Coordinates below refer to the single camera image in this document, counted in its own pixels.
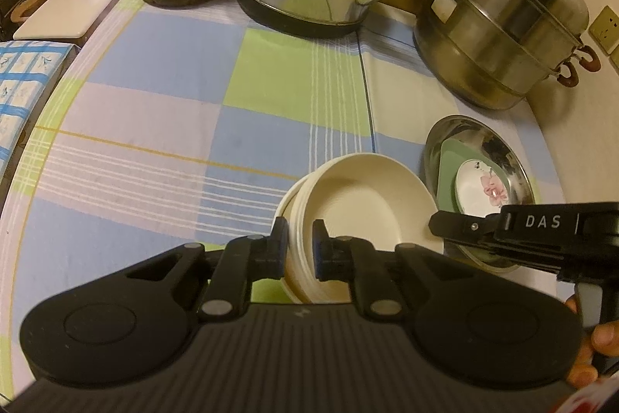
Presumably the person's right hand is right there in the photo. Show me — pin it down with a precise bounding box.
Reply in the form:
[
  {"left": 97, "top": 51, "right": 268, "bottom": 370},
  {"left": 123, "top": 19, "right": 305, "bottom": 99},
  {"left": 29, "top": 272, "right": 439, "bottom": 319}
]
[{"left": 563, "top": 294, "right": 619, "bottom": 391}]

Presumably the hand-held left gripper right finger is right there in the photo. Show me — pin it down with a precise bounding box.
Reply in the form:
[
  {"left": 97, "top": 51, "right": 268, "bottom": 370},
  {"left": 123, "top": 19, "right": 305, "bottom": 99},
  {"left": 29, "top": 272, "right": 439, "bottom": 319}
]
[{"left": 312, "top": 219, "right": 466, "bottom": 318}]

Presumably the large stainless steel plate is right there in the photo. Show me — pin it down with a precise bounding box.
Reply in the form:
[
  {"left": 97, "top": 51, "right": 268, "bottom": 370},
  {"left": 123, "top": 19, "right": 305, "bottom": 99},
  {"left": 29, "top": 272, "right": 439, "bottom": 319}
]
[{"left": 424, "top": 114, "right": 539, "bottom": 274}]

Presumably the small white floral saucer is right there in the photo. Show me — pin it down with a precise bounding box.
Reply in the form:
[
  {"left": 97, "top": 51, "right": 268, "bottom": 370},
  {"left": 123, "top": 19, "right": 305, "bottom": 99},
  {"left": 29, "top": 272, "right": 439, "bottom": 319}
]
[{"left": 453, "top": 158, "right": 511, "bottom": 217}]

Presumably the checked tablecloth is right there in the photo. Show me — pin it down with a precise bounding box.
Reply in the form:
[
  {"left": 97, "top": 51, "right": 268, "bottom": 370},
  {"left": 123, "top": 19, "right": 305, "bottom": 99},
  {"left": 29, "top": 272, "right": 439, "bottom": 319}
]
[{"left": 0, "top": 0, "right": 583, "bottom": 397}]

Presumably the stainless steel steamer pot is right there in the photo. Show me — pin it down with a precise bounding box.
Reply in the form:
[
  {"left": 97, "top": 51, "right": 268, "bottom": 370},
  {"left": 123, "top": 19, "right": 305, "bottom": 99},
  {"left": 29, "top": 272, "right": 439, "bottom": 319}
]
[{"left": 413, "top": 0, "right": 603, "bottom": 110}]

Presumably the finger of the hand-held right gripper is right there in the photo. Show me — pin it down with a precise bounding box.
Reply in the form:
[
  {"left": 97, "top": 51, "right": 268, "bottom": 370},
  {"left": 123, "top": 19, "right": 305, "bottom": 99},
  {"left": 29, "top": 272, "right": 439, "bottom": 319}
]
[
  {"left": 442, "top": 237, "right": 563, "bottom": 275},
  {"left": 427, "top": 210, "right": 504, "bottom": 243}
]

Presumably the green plate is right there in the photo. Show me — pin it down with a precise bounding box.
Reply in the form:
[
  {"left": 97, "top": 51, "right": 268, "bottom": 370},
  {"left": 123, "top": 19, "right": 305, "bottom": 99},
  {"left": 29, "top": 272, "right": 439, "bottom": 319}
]
[{"left": 436, "top": 136, "right": 485, "bottom": 220}]

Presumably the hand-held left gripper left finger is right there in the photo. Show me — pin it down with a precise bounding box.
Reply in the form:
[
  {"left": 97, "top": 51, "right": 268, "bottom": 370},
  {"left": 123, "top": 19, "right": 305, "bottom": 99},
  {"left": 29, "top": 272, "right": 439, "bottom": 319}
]
[{"left": 128, "top": 218, "right": 291, "bottom": 323}]

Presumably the blue white patterned cloth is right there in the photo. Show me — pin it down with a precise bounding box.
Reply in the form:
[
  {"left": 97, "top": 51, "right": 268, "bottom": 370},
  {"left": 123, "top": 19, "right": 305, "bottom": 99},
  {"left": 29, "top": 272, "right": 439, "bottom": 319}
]
[{"left": 0, "top": 39, "right": 81, "bottom": 169}]

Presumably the beige wall outlet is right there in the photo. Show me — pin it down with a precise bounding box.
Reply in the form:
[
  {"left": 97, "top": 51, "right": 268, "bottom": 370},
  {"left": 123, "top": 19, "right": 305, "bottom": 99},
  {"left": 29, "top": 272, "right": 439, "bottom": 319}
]
[{"left": 587, "top": 5, "right": 619, "bottom": 56}]

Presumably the cream plastic bowl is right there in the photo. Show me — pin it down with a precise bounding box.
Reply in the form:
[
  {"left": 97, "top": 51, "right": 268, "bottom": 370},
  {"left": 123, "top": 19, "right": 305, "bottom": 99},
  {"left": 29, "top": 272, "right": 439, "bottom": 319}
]
[{"left": 273, "top": 153, "right": 446, "bottom": 304}]

